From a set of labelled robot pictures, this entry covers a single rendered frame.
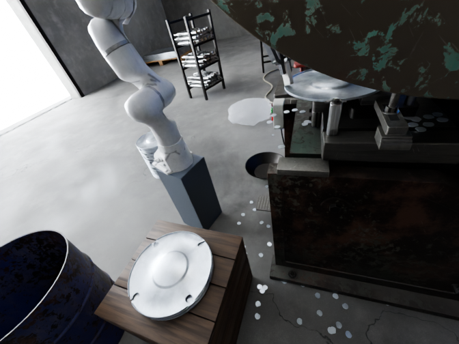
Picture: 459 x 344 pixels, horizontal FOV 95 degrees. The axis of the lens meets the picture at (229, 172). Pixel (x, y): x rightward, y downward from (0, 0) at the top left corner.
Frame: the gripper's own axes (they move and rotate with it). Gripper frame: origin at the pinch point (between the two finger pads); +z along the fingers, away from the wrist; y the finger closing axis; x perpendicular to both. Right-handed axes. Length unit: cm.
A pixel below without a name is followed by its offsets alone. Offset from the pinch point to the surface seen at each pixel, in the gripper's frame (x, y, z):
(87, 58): -506, 68, -147
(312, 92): 9.2, 0.0, 7.2
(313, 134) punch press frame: 6.2, 0.1, 20.6
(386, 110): 26.6, -4.9, 15.2
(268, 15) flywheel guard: 39, 33, -8
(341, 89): 14.3, -5.8, 8.9
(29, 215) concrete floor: -150, 154, 35
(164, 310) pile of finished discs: 5, 67, 49
